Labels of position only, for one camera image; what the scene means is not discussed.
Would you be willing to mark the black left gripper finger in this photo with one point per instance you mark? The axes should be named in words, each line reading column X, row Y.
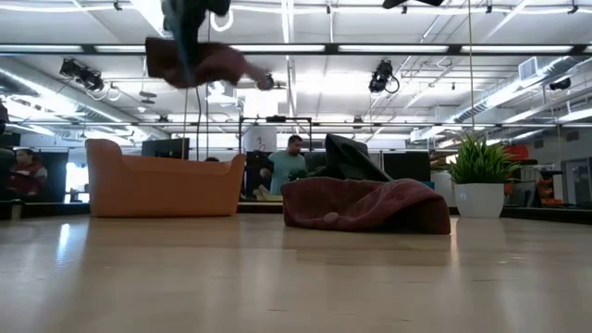
column 188, row 55

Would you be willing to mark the small red crumpled hat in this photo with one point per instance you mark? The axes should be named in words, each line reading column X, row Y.
column 361, row 203

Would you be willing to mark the black computer monitor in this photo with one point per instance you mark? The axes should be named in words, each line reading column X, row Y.
column 164, row 148

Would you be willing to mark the orange plastic bin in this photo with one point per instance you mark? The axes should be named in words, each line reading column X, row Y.
column 162, row 189

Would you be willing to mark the person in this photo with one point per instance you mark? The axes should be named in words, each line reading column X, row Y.
column 28, row 173
column 286, row 166

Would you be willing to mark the black partition panel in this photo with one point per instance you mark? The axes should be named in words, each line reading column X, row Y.
column 409, row 166

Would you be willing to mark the white cylinder container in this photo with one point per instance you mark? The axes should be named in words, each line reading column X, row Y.
column 443, row 189

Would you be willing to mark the green spiky plant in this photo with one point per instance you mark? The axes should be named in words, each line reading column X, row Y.
column 481, row 159

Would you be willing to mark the white plant pot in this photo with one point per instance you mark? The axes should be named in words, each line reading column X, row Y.
column 479, row 200

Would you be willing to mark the round black ceiling camera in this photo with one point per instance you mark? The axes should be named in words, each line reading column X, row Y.
column 267, row 83

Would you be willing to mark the black ceiling camera cluster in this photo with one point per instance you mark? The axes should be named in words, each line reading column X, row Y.
column 83, row 74

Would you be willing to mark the overhead light bar frame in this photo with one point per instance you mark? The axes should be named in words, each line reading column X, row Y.
column 393, row 48

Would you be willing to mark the small black ceiling camera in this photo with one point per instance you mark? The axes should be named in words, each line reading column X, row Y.
column 560, row 84

